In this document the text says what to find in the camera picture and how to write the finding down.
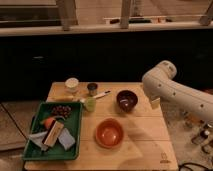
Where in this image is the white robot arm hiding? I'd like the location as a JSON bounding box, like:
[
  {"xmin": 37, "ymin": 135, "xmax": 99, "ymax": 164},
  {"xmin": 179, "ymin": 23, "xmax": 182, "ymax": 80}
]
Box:
[{"xmin": 142, "ymin": 60, "xmax": 213, "ymax": 125}]

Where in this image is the white black marker pen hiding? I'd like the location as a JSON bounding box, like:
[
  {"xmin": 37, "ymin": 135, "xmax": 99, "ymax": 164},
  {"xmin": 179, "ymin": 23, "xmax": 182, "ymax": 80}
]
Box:
[{"xmin": 93, "ymin": 91, "xmax": 111, "ymax": 99}]

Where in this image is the dark metal cup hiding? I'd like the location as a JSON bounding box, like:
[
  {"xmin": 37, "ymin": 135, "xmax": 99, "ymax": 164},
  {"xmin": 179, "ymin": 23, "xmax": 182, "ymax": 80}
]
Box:
[{"xmin": 87, "ymin": 82, "xmax": 98, "ymax": 96}]

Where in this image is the dark purple bowl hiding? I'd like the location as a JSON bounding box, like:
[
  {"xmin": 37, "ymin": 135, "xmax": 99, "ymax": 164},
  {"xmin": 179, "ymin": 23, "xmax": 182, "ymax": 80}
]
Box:
[{"xmin": 116, "ymin": 90, "xmax": 138, "ymax": 112}]

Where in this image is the white ceramic cup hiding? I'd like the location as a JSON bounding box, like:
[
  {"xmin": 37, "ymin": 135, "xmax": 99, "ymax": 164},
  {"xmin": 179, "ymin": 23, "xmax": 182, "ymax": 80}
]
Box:
[{"xmin": 65, "ymin": 78, "xmax": 79, "ymax": 93}]

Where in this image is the orange bowl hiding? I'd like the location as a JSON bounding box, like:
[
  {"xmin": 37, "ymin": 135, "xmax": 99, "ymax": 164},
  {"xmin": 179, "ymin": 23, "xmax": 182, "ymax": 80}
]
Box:
[{"xmin": 94, "ymin": 118, "xmax": 124, "ymax": 149}]

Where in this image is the green plastic tray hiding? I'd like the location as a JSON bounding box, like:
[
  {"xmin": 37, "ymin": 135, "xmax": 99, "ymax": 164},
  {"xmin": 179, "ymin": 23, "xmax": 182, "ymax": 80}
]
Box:
[{"xmin": 23, "ymin": 102, "xmax": 83, "ymax": 161}]

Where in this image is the bunch of dark grapes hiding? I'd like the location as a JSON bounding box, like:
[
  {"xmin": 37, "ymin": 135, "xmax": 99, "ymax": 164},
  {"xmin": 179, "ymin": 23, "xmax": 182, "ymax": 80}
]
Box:
[{"xmin": 51, "ymin": 105, "xmax": 71, "ymax": 118}]

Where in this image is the orange fruit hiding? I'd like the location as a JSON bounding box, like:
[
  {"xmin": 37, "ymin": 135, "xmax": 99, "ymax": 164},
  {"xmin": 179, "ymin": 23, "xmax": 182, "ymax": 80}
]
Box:
[{"xmin": 44, "ymin": 117, "xmax": 55, "ymax": 129}]

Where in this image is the wooden board eraser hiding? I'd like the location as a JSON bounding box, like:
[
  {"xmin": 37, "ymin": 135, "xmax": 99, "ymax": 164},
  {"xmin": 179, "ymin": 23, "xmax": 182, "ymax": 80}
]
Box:
[{"xmin": 42, "ymin": 121, "xmax": 64, "ymax": 147}]

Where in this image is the grey cloth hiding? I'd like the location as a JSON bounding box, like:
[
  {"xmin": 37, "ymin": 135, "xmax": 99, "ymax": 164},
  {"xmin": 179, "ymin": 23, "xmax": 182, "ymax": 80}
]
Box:
[{"xmin": 28, "ymin": 131, "xmax": 48, "ymax": 151}]

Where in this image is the black cable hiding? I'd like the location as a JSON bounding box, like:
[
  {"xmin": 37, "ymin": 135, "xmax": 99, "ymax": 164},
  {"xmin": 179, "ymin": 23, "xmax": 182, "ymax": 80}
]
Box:
[{"xmin": 177, "ymin": 162, "xmax": 213, "ymax": 171}]

